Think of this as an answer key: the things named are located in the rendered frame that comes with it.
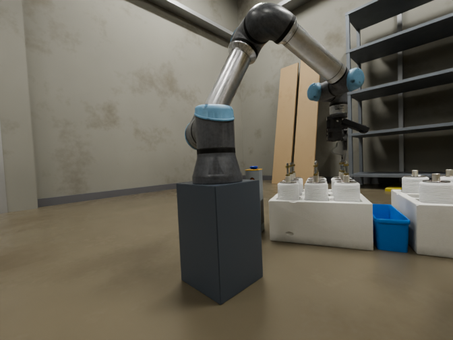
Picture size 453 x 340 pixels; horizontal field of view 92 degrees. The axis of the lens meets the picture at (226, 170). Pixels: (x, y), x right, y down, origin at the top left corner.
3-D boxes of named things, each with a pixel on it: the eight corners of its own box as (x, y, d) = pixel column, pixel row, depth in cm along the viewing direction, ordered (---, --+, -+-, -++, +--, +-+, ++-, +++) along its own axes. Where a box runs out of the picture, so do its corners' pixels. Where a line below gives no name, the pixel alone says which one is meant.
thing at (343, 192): (354, 230, 85) (353, 184, 84) (330, 225, 93) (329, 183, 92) (365, 225, 91) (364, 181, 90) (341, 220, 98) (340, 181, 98)
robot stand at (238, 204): (220, 305, 55) (215, 186, 54) (180, 280, 68) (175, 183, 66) (263, 276, 67) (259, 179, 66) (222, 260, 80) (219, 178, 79)
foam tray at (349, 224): (373, 251, 82) (373, 203, 81) (269, 240, 97) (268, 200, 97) (357, 222, 118) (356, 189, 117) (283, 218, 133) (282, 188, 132)
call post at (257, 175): (261, 233, 107) (258, 170, 106) (247, 232, 110) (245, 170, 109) (264, 229, 114) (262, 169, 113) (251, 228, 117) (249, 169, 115)
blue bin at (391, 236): (412, 253, 78) (411, 220, 78) (375, 249, 83) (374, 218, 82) (391, 229, 105) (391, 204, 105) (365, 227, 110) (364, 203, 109)
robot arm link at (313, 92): (323, 75, 88) (344, 78, 92) (305, 85, 99) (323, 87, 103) (324, 96, 88) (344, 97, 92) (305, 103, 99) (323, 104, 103)
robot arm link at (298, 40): (270, -25, 66) (371, 70, 82) (253, 1, 76) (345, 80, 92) (255, 6, 64) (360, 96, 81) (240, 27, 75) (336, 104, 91)
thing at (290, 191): (275, 219, 105) (274, 182, 104) (294, 218, 106) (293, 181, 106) (283, 225, 96) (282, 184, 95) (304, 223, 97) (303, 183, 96)
